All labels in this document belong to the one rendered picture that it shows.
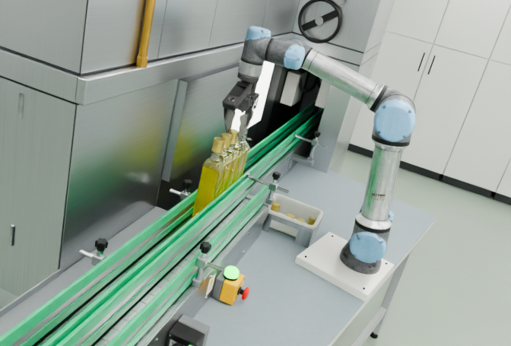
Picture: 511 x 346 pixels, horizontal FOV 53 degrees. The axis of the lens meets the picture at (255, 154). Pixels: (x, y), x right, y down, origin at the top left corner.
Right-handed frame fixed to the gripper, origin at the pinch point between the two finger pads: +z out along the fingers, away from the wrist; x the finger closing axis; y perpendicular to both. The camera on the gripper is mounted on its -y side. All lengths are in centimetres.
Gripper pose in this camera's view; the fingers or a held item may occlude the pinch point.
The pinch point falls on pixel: (233, 133)
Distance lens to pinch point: 171.9
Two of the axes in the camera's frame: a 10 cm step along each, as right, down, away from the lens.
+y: 3.5, -2.7, 9.0
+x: -9.1, -3.3, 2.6
